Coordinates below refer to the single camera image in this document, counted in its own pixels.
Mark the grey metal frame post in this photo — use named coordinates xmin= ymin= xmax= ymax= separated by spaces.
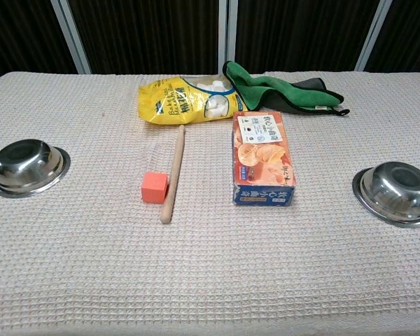
xmin=218 ymin=0 xmax=239 ymax=74
xmin=354 ymin=0 xmax=393 ymax=72
xmin=50 ymin=0 xmax=92 ymax=75

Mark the orange cookie box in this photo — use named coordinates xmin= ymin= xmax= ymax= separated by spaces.
xmin=231 ymin=111 xmax=297 ymax=207

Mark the yellow bag of white candy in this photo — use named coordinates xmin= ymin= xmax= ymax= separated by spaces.
xmin=137 ymin=74 xmax=249 ymax=126

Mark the green and grey cloth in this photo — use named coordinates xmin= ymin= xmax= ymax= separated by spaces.
xmin=223 ymin=60 xmax=350 ymax=117

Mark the beige waffle tablecloth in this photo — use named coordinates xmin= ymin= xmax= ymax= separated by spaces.
xmin=0 ymin=71 xmax=420 ymax=336

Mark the wooden stick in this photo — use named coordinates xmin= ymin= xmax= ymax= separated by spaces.
xmin=160 ymin=125 xmax=186 ymax=225

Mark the stainless steel bowl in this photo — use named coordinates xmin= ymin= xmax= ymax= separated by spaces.
xmin=351 ymin=161 xmax=420 ymax=229
xmin=0 ymin=139 xmax=71 ymax=199

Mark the orange cube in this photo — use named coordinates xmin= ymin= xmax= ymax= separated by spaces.
xmin=141 ymin=171 xmax=169 ymax=204

